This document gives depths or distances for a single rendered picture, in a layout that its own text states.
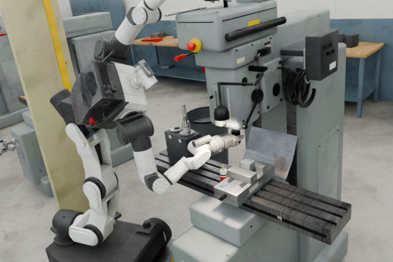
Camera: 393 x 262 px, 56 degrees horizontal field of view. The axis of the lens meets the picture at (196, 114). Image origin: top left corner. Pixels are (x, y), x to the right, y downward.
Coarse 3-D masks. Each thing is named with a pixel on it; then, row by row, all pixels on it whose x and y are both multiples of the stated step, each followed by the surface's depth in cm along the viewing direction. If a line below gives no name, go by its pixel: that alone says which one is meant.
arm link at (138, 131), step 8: (136, 120) 166; (144, 120) 166; (128, 128) 161; (136, 128) 163; (144, 128) 164; (128, 136) 161; (136, 136) 163; (144, 136) 165; (136, 144) 165; (144, 144) 165
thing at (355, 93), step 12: (156, 36) 785; (168, 36) 793; (348, 36) 504; (132, 48) 788; (156, 48) 837; (348, 48) 507; (360, 48) 499; (372, 48) 492; (156, 60) 848; (360, 60) 473; (156, 72) 778; (168, 72) 766; (180, 72) 755; (192, 72) 744; (204, 72) 728; (360, 72) 478; (360, 84) 484; (348, 96) 515; (360, 96) 489; (360, 108) 494
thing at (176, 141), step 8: (176, 128) 234; (168, 136) 231; (176, 136) 224; (184, 136) 221; (192, 136) 221; (200, 136) 224; (168, 144) 234; (176, 144) 227; (184, 144) 220; (168, 152) 237; (176, 152) 230; (184, 152) 222; (176, 160) 233
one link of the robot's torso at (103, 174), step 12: (72, 132) 189; (84, 144) 189; (96, 144) 200; (108, 144) 202; (84, 156) 195; (96, 156) 193; (108, 156) 203; (84, 168) 200; (96, 168) 197; (108, 168) 202; (84, 180) 202; (96, 180) 198; (108, 180) 202; (108, 192) 203
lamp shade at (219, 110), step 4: (216, 108) 168; (220, 108) 167; (224, 108) 167; (216, 112) 168; (220, 112) 167; (224, 112) 167; (228, 112) 168; (216, 116) 168; (220, 116) 167; (224, 116) 167; (228, 116) 169; (216, 120) 169; (220, 120) 168; (224, 120) 168
